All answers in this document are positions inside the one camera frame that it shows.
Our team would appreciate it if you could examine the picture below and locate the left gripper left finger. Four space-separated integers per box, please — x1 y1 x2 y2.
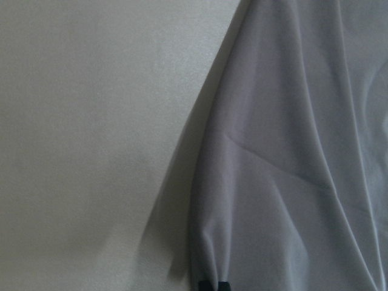
198 280 218 291

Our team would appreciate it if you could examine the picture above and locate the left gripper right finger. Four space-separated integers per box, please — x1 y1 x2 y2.
217 281 231 291

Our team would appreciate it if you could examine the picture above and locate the dark brown t-shirt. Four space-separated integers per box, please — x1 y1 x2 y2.
142 0 388 291

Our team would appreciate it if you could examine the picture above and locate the brown kraft paper cover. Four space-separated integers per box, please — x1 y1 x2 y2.
1 1 246 290

